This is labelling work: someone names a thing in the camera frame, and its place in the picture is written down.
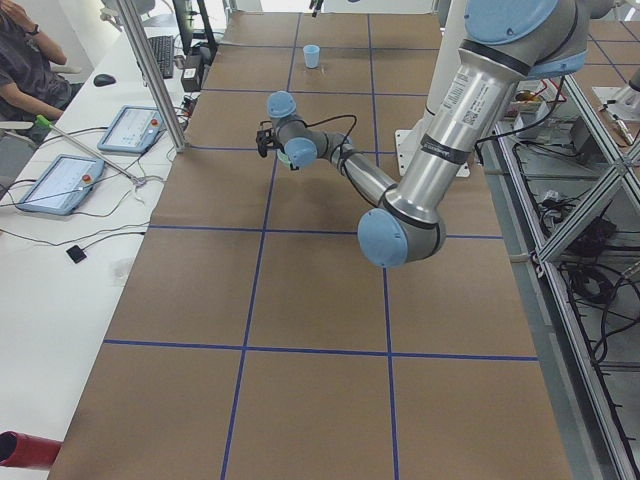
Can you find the black keyboard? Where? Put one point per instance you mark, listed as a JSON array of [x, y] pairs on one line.
[[162, 48]]

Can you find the black monitor stand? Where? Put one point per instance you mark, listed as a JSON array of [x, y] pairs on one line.
[[194, 27]]

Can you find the black computer mouse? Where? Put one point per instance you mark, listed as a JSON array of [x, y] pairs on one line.
[[102, 80]]

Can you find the seated person grey shirt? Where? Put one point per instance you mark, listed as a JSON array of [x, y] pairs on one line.
[[29, 86]]

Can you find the green handled metal rod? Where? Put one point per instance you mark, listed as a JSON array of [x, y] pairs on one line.
[[42, 121]]

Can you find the light blue plastic cup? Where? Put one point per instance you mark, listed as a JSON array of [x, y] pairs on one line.
[[311, 53]]

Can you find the far blue teach pendant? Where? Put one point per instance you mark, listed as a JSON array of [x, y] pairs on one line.
[[134, 130]]

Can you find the near blue teach pendant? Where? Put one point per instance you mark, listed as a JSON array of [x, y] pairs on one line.
[[63, 186]]

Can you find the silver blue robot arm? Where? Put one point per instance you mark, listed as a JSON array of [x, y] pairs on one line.
[[504, 43]]

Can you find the blue teach pendant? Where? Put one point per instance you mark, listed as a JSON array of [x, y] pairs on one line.
[[134, 130], [63, 186]]

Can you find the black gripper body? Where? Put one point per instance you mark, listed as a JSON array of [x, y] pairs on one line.
[[286, 163]]

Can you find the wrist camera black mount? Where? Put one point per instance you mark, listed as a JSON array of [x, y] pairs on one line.
[[266, 139]]

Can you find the red cylinder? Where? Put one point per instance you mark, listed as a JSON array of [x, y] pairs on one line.
[[20, 450]]

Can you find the mint green bowl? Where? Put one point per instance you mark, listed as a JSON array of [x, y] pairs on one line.
[[284, 159]]

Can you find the small black square pad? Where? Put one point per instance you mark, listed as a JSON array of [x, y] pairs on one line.
[[76, 254]]

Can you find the aluminium frame post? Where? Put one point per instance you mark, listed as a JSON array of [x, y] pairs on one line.
[[151, 73]]

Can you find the black power adapter box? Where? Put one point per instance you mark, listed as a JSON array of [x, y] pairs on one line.
[[192, 74]]

